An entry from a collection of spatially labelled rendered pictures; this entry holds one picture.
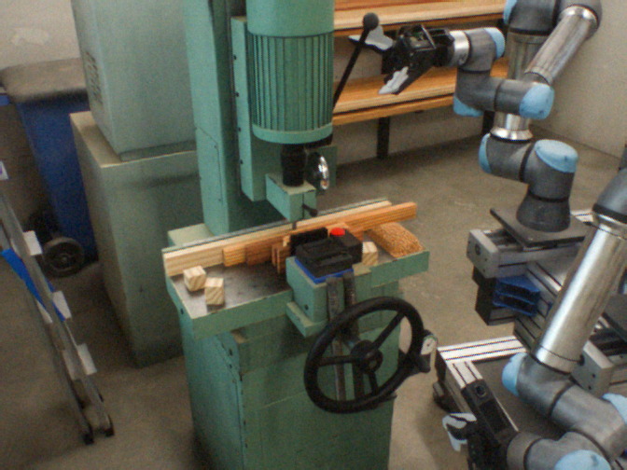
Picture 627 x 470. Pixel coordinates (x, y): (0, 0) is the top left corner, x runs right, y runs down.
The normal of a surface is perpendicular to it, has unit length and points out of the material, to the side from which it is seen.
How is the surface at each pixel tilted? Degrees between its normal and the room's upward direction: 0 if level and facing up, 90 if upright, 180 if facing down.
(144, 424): 0
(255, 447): 90
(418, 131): 90
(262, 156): 90
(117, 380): 0
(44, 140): 95
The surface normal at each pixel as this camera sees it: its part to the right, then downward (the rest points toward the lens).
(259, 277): 0.00, -0.87
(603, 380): 0.23, 0.47
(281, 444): 0.46, 0.44
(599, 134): -0.88, 0.23
